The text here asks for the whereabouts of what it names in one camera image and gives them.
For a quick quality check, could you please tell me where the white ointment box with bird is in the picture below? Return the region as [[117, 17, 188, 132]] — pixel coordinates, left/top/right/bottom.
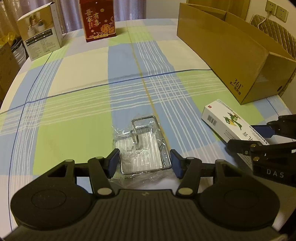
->
[[202, 99, 268, 145]]

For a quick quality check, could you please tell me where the metal wire rack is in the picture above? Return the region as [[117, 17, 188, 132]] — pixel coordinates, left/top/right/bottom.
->
[[111, 114, 173, 188]]

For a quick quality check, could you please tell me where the large brown cardboard box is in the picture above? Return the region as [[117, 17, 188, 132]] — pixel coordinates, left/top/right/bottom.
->
[[177, 3, 295, 104]]

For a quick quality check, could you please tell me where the plaid checkered tablecloth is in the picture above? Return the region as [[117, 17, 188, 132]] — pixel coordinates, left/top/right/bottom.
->
[[1, 19, 290, 237]]

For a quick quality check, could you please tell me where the quilted beige chair cushion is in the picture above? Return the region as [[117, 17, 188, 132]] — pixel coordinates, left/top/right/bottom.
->
[[250, 15, 296, 58]]

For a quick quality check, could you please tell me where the small brown cardboard box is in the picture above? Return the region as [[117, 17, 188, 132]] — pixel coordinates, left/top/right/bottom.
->
[[0, 43, 20, 102]]

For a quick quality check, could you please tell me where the white product box with photo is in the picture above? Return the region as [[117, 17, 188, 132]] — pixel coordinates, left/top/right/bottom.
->
[[16, 2, 62, 61]]

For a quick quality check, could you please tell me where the red gold gift box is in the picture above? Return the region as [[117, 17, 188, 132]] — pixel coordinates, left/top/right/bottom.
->
[[79, 0, 116, 42]]

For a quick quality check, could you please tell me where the yellow plastic bag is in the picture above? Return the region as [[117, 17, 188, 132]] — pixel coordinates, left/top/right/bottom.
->
[[0, 32, 16, 46]]

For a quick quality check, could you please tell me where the pale purple window curtain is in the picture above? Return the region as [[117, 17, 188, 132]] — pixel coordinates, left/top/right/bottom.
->
[[1, 0, 147, 36]]

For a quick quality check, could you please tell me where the beige wall socket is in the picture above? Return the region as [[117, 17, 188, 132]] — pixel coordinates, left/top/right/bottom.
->
[[265, 1, 288, 23]]

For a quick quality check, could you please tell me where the white charger cable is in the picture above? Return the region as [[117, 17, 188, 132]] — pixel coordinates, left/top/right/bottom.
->
[[257, 10, 272, 28]]

